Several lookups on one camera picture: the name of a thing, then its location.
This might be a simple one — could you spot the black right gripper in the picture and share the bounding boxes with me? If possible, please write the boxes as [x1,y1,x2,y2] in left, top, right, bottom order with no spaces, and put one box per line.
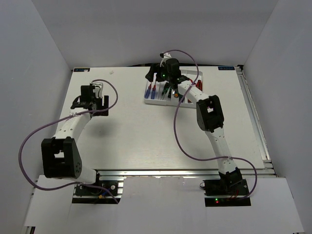
[146,63,172,82]

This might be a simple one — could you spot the blue handled screwdriver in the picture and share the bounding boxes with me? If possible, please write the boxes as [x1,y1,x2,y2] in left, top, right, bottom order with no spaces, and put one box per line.
[151,81,156,99]

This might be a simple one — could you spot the small black precision screwdriver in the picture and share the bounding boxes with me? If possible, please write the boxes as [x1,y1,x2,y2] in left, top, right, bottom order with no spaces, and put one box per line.
[160,85,166,100]

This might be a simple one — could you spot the red handled thin screwdriver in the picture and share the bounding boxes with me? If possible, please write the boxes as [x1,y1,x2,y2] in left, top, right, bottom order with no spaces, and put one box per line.
[144,83,152,99]

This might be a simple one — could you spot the black green precision screwdriver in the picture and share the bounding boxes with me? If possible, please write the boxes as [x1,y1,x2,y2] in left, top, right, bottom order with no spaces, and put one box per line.
[167,86,172,98]

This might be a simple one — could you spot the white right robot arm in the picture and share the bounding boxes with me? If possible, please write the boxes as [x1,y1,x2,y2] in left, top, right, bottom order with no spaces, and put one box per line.
[149,58,243,195]

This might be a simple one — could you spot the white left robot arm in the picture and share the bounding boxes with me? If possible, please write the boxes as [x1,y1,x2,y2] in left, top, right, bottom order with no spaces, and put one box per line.
[41,67,157,195]

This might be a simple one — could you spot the white compartment tray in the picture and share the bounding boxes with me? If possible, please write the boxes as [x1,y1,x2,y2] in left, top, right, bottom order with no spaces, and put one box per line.
[144,69,203,108]

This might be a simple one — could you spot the blue table label left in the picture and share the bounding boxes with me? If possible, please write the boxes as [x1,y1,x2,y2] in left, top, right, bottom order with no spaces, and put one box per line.
[73,68,90,72]

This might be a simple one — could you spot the aluminium rail frame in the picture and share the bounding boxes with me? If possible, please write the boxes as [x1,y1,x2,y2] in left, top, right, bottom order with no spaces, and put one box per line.
[23,64,278,234]

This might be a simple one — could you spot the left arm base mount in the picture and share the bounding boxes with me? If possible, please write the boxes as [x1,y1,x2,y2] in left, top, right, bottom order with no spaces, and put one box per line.
[72,172,125,204]

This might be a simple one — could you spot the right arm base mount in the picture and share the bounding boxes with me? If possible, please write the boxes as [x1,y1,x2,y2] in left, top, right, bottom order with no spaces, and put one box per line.
[199,179,251,207]

